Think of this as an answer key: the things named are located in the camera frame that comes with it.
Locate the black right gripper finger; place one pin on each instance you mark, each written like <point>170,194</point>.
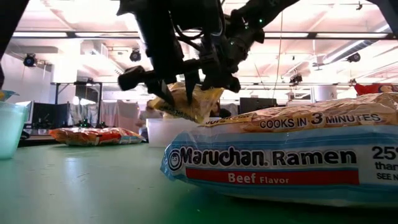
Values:
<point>213,84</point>
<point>233,84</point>

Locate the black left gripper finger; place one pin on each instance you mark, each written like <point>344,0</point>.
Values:
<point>191,85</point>
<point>163,91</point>

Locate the yellow chicken ramen noodle pack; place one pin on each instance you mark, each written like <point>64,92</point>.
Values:
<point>192,109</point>

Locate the red noodle pack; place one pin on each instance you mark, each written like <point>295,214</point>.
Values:
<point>87,137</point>
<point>370,89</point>

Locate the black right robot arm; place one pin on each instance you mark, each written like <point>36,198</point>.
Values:
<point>267,9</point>

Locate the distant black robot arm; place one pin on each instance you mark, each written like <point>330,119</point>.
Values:
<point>84,124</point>

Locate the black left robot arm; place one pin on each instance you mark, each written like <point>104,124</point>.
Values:
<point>161,31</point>

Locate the person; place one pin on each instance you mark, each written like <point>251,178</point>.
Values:
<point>152,113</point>
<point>224,112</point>

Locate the black ceiling spotlight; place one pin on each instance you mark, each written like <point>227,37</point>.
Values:
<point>135,55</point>
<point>29,60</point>
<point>354,57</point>
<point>295,78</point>

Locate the black monitor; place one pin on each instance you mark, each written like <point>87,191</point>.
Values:
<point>258,105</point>
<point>49,115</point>

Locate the clear plastic bin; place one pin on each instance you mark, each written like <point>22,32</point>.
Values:
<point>161,133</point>

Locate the white round column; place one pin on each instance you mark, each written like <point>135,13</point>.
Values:
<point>323,93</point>

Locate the green table mat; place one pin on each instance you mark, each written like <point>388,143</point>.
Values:
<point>93,186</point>

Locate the teal plastic bin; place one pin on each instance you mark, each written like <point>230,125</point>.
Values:
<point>11,133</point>

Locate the distant black rig frame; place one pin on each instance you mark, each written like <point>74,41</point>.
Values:
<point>87,93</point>

